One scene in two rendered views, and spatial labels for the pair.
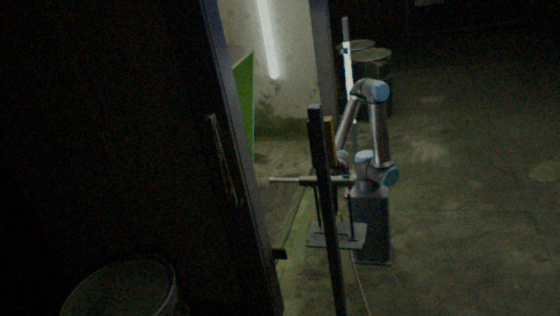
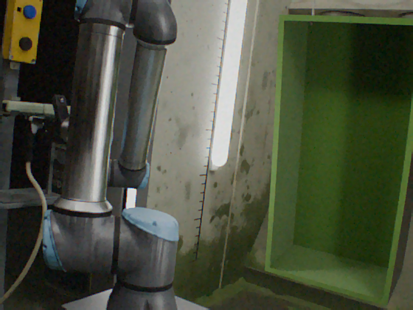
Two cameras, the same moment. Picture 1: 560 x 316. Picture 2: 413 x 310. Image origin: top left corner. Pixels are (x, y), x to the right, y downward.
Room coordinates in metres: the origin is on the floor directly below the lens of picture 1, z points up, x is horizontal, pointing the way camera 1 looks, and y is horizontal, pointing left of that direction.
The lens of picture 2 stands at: (2.85, -1.67, 1.18)
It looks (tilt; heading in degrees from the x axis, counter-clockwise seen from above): 5 degrees down; 102
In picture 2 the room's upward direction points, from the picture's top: 7 degrees clockwise
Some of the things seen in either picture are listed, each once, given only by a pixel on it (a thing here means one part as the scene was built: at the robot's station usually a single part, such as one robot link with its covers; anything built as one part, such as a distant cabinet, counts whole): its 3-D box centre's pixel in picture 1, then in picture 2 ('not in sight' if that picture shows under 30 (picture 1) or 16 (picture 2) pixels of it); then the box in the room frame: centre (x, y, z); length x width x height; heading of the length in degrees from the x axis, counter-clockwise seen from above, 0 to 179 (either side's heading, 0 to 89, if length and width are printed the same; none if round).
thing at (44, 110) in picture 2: (312, 192); (57, 131); (1.89, -0.13, 1.05); 0.49 x 0.05 x 0.23; 70
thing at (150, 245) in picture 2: (366, 164); (144, 244); (2.46, -0.58, 0.83); 0.17 x 0.15 x 0.18; 27
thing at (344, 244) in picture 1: (336, 234); (20, 197); (1.81, -0.22, 0.78); 0.31 x 0.23 x 0.01; 70
